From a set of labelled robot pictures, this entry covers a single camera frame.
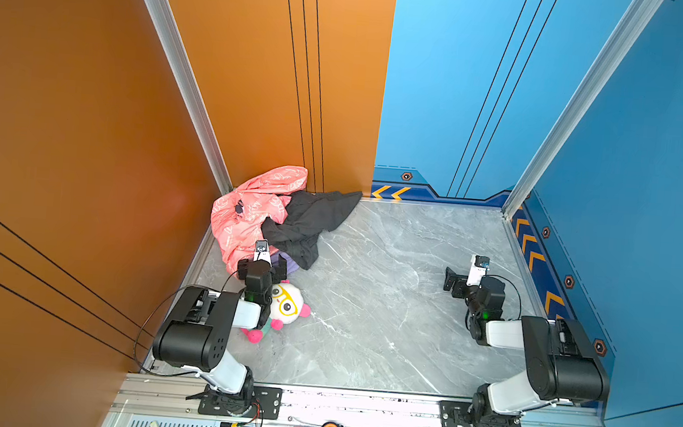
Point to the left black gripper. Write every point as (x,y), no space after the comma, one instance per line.
(261,268)

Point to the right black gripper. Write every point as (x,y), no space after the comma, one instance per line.
(461,285)

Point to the lavender purple cloth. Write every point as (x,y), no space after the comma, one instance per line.
(283,267)

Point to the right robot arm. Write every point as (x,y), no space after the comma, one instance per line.
(561,365)

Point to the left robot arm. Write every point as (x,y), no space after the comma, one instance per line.
(194,337)

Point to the pink patterned cloth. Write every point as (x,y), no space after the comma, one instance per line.
(237,217)

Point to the dark grey cloth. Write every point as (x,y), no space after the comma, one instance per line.
(308,216)

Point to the white pink plush toy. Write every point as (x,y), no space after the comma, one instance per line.
(287,307)

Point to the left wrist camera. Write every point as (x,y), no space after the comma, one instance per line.
(262,251)

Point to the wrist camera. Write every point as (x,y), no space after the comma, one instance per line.
(479,268)
(262,251)

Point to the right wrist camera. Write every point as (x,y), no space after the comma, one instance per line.
(479,268)

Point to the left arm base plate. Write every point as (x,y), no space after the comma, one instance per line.
(264,401)

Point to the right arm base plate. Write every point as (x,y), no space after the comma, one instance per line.
(455,413)

